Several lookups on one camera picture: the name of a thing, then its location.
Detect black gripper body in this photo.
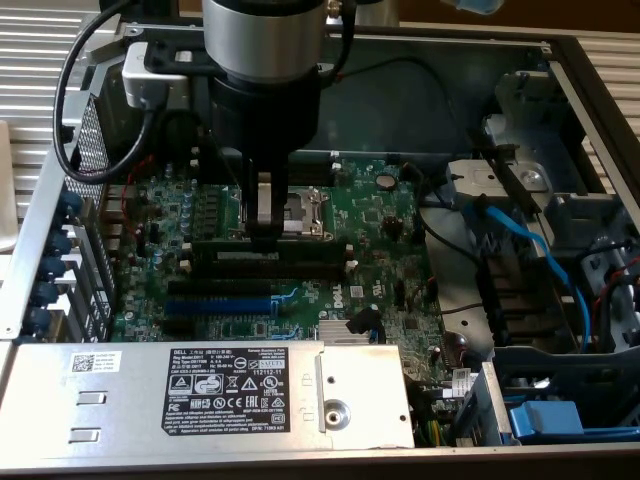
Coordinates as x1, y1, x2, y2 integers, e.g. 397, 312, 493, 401
207, 68, 322, 175

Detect green RAM stick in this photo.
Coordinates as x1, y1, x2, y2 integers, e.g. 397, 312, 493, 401
192, 237, 346, 264

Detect black RAM slot white latches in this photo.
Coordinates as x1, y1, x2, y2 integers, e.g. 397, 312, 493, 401
189, 159, 344, 187
182, 242, 354, 264
189, 147, 341, 174
178, 257, 357, 281

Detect long black expansion slot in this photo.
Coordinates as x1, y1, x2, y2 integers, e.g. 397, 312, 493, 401
167, 278, 274, 298

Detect blue expansion slot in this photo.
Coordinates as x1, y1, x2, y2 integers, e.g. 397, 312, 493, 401
163, 295, 281, 316

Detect green Dell motherboard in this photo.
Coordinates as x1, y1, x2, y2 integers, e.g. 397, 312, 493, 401
102, 154, 451, 419

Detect open metal PC case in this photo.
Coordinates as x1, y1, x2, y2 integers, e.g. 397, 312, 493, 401
0, 19, 640, 476

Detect short black expansion slot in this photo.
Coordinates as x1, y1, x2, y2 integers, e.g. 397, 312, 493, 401
162, 317, 197, 336

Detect silver finned chipset heatsink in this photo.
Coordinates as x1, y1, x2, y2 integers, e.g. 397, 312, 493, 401
318, 319, 386, 345

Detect silver power supply black label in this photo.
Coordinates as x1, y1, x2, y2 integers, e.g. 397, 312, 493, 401
0, 341, 416, 451

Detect grey metal disk bay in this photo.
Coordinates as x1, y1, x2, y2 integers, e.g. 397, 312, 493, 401
444, 69, 640, 351

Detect blue plastic drive latch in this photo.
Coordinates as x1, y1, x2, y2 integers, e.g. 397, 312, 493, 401
507, 399, 586, 444

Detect CPU socket metal frame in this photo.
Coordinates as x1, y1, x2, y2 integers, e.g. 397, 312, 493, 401
227, 185, 337, 246

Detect black looped wire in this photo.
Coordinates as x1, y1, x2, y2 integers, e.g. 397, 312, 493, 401
157, 108, 221, 161

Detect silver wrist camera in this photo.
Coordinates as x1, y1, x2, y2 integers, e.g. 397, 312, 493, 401
121, 41, 211, 110

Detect thin red wire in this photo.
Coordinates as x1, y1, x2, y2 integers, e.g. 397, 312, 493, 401
99, 153, 156, 236

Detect black wire plug on board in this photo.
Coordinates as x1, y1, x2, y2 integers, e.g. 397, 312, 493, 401
346, 307, 384, 335

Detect thin black wire with plug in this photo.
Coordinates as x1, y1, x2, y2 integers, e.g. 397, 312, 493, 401
319, 55, 501, 151

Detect silver metal corner bracket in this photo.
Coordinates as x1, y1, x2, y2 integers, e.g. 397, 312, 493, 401
74, 13, 126, 66

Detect black wire beside motherboard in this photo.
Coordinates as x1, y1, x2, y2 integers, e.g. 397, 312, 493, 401
417, 199, 486, 266

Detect black camera cable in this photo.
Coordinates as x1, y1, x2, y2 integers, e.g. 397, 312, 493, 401
52, 0, 157, 184

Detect black flat strap wire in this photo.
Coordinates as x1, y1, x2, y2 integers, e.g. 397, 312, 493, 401
467, 127, 544, 215

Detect blue flat data wire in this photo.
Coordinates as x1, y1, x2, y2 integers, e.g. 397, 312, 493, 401
462, 197, 596, 354

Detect black plastic drive bracket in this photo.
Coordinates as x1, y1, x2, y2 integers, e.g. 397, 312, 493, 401
477, 252, 576, 346

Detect yellow green wire bundle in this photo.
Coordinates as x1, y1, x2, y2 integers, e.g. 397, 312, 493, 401
417, 417, 446, 447

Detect red wire by disk bay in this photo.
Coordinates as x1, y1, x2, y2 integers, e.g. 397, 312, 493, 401
592, 264, 640, 311

